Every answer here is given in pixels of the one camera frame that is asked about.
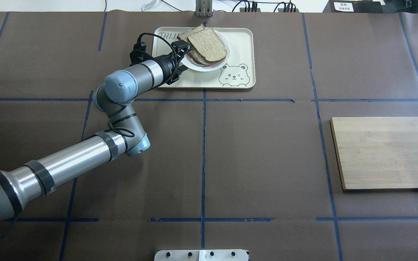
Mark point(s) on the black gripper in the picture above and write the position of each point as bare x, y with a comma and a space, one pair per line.
166, 66

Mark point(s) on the white round plate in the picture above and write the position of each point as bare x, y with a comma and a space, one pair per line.
191, 64

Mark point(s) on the bread slice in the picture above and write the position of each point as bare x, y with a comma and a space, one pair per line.
208, 45
196, 57

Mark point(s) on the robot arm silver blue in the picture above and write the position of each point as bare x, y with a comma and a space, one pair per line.
125, 133

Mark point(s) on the cream bear tray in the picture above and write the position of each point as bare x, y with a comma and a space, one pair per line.
237, 73

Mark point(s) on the black box with label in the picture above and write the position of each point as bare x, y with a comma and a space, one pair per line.
353, 6

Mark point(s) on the bamboo cutting board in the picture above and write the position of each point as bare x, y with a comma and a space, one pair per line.
376, 152

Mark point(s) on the aluminium frame post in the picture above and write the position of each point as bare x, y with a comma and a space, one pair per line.
204, 8

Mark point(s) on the white pedestal column base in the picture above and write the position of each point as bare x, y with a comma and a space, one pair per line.
202, 255

